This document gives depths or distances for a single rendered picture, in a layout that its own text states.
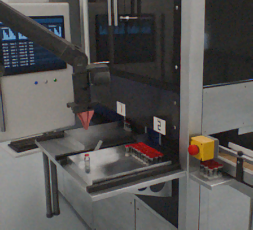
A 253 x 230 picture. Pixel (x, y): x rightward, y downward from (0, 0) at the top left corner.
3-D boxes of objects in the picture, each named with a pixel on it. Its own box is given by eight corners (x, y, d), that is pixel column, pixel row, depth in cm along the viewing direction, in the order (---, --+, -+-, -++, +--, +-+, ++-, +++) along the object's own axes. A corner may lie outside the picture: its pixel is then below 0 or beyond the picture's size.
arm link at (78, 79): (70, 69, 128) (72, 72, 123) (90, 67, 130) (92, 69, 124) (73, 89, 130) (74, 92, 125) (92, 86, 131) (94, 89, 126)
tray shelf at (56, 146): (118, 127, 209) (118, 124, 208) (200, 171, 149) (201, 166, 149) (34, 143, 186) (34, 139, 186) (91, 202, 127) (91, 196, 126)
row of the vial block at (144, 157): (132, 153, 164) (132, 143, 163) (155, 167, 149) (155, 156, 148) (129, 154, 163) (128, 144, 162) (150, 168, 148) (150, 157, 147)
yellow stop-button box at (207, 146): (204, 151, 144) (205, 134, 142) (217, 157, 137) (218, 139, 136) (189, 155, 140) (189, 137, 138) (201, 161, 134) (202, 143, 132)
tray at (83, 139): (123, 126, 204) (123, 120, 203) (148, 139, 182) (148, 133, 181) (64, 137, 188) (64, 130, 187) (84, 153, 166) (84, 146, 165)
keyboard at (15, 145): (73, 130, 223) (72, 126, 222) (84, 136, 212) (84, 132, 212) (7, 146, 199) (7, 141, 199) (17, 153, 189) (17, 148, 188)
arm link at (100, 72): (71, 50, 127) (74, 56, 120) (104, 47, 130) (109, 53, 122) (74, 83, 132) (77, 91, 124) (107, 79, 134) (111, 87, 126)
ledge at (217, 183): (216, 169, 151) (216, 165, 150) (239, 181, 140) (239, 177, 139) (188, 177, 144) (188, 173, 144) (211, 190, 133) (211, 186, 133)
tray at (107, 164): (138, 148, 170) (138, 141, 169) (171, 168, 148) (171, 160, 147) (67, 164, 154) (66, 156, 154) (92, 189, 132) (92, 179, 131)
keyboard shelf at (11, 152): (66, 129, 235) (66, 125, 234) (90, 140, 213) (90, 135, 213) (-5, 145, 208) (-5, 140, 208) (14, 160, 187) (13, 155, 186)
